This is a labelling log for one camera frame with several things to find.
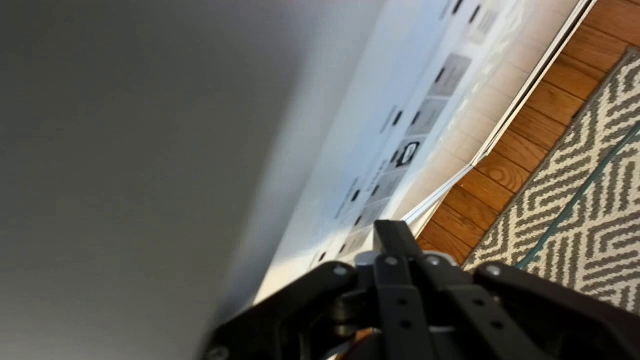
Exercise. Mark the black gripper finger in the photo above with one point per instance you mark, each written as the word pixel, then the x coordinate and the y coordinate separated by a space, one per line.
pixel 397 238

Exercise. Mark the patterned grey cream rug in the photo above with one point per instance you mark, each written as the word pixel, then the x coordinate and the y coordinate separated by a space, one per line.
pixel 577 221

